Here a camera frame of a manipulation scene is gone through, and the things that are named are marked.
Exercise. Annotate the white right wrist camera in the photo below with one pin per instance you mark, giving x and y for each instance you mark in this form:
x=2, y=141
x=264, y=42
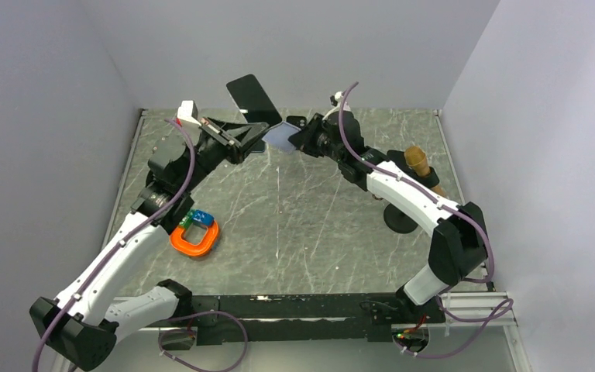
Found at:
x=336, y=105

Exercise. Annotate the blue toy brick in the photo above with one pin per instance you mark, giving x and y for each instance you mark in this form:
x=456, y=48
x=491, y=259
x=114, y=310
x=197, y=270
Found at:
x=202, y=219

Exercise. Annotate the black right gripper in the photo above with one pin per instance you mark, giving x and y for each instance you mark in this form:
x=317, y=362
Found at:
x=304, y=139

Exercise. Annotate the lavender phone case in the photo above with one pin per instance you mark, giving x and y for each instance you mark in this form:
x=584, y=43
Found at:
x=278, y=137

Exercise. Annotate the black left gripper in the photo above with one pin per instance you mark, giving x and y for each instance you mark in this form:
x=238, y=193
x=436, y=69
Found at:
x=242, y=136

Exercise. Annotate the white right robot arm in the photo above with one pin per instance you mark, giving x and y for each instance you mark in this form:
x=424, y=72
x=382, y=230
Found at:
x=459, y=242

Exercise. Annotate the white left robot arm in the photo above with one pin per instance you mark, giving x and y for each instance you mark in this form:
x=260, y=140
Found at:
x=83, y=323

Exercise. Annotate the black microphone stand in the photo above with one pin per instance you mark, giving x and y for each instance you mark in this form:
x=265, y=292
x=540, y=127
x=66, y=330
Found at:
x=411, y=205

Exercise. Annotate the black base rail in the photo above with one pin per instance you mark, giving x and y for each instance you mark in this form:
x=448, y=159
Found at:
x=374, y=317

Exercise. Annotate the orange ring toy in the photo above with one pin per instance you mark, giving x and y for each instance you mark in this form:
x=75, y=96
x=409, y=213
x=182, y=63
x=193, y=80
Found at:
x=195, y=240

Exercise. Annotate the green toy brick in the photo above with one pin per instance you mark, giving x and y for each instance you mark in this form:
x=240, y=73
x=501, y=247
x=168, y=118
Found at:
x=187, y=220

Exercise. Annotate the blue phone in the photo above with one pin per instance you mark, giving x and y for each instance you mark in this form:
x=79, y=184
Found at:
x=258, y=147

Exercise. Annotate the black phone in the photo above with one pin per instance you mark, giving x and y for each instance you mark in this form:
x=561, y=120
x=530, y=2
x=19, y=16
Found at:
x=252, y=100

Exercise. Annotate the aluminium frame rail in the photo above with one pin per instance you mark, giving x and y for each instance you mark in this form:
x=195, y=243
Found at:
x=471, y=308

